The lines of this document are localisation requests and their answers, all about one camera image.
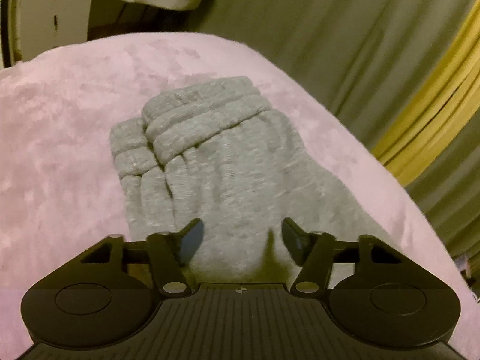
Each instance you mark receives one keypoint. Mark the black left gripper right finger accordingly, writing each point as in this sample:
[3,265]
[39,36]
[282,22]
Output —
[317,254]

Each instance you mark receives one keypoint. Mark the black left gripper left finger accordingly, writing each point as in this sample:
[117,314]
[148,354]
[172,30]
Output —
[159,262]

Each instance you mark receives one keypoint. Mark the grey knit pants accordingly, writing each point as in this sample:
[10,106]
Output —
[219,152]

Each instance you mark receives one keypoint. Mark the pink fleece blanket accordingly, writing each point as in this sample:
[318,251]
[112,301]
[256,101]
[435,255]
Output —
[60,193]

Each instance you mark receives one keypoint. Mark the yellow curtain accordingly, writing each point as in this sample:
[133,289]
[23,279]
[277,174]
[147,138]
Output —
[438,111]

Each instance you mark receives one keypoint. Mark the olive green curtain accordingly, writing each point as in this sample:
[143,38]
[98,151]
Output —
[364,60]

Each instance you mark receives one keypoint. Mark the white cabinet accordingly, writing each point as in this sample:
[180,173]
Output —
[48,24]

